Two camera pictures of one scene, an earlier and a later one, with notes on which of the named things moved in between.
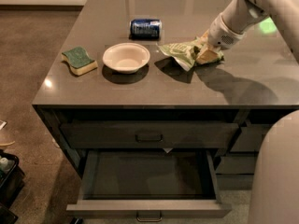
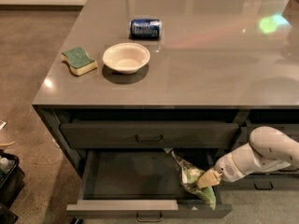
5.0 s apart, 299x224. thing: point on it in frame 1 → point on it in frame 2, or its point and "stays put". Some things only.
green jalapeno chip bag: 184,52 → 189,176
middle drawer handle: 149,219 stays put
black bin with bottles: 12,180 stays put
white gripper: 221,35 → 224,169
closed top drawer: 149,134 stays put
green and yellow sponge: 79,61 stays put
